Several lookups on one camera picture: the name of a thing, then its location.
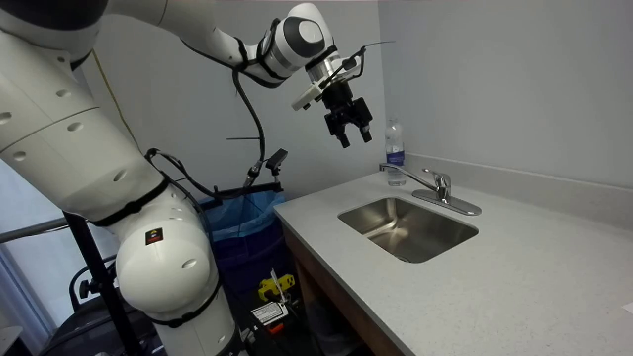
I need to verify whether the chrome tap nozzle spout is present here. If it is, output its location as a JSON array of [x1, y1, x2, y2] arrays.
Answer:
[[377, 162, 439, 193]]

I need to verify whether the yellow tool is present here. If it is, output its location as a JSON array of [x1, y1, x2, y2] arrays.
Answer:
[[255, 271, 298, 302]]

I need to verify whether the small black clip camera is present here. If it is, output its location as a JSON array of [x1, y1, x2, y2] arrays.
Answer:
[[262, 146, 290, 178]]

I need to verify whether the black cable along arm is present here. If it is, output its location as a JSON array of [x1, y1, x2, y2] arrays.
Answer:
[[227, 37, 270, 189]]

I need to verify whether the white red labelled device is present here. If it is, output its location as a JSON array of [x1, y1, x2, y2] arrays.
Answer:
[[249, 298, 292, 332]]

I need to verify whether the black equipment case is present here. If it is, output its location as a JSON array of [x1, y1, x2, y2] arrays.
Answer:
[[37, 255, 164, 356]]

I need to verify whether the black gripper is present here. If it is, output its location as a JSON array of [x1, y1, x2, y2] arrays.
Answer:
[[320, 77, 375, 150]]

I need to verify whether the black stand pole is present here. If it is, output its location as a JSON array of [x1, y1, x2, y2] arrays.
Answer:
[[61, 211, 144, 356]]

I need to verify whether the grey window rail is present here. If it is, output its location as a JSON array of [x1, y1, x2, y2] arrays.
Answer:
[[0, 215, 69, 245]]

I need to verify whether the blue lined trash bin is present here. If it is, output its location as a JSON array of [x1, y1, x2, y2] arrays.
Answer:
[[195, 186, 292, 322]]

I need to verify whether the wooden counter cabinet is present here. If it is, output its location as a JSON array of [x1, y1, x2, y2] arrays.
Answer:
[[282, 225, 405, 356]]

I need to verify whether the clear smartwater bottle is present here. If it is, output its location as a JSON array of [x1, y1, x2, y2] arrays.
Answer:
[[383, 120, 409, 188]]

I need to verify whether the chrome tap handle lever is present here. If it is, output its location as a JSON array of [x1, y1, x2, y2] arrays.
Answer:
[[421, 166, 454, 189]]

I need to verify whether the thin black cable at base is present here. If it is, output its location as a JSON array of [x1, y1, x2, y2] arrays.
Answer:
[[142, 146, 225, 203]]

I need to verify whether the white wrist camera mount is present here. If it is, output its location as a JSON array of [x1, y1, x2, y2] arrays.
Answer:
[[290, 77, 332, 112]]

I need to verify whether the grey counter backsplash strip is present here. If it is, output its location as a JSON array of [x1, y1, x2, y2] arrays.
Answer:
[[401, 152, 633, 233]]

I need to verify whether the stainless steel sink basin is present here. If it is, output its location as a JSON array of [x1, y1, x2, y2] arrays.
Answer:
[[336, 195, 480, 265]]

